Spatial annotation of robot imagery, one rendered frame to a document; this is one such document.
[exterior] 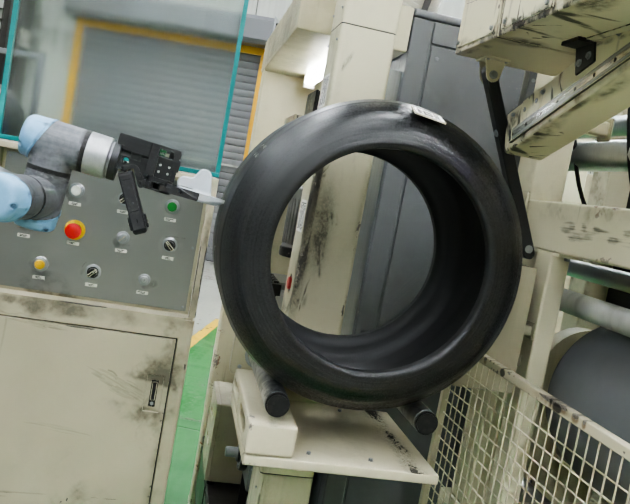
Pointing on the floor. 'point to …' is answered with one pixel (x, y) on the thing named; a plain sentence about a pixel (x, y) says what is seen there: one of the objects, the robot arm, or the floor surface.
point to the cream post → (333, 207)
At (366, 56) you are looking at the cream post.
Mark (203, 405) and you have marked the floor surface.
